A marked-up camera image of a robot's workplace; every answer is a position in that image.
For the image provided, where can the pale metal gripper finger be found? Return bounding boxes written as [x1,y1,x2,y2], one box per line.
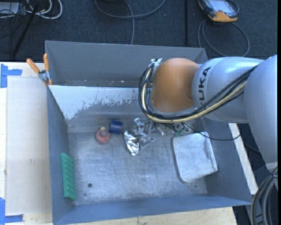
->
[139,133,156,149]
[132,117,148,135]

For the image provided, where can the crumpled silver foil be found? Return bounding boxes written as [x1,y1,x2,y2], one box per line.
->
[124,130,141,157]

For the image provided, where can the dark blue cup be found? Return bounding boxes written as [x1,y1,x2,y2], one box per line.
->
[108,119,123,135]

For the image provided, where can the red-orange toy fruit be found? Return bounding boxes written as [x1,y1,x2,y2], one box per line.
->
[94,126,111,145]

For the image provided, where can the grey metal bin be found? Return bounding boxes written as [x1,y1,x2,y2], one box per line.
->
[44,40,253,225]

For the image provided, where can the dark green flat block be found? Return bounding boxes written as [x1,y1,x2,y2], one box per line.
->
[60,152,78,202]

